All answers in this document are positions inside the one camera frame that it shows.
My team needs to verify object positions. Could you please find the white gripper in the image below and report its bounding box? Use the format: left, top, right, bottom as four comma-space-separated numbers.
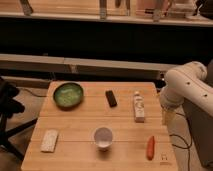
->
159, 87, 184, 125

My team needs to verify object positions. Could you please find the red orange pepper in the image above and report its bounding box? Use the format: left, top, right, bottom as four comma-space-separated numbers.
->
146, 137, 155, 160

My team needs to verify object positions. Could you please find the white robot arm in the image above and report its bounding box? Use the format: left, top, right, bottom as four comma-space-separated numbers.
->
159, 61, 213, 125

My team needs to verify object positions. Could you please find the white sponge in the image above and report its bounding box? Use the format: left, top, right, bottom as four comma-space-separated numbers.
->
41, 130, 59, 152

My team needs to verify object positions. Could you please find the white bottle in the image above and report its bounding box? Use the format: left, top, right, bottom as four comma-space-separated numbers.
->
133, 91, 145, 123

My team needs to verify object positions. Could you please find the black rectangular block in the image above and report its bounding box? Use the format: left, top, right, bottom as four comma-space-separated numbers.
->
105, 90, 117, 107

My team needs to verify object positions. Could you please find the white cup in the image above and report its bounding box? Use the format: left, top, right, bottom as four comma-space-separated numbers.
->
93, 127, 113, 150

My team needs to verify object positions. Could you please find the green bowl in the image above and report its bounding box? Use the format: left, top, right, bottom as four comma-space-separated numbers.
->
53, 82, 84, 108

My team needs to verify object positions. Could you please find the black tripod stand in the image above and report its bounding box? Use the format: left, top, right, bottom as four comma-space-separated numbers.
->
0, 77, 37, 160

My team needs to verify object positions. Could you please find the black cable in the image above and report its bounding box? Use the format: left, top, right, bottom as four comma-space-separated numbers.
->
169, 111, 194, 171

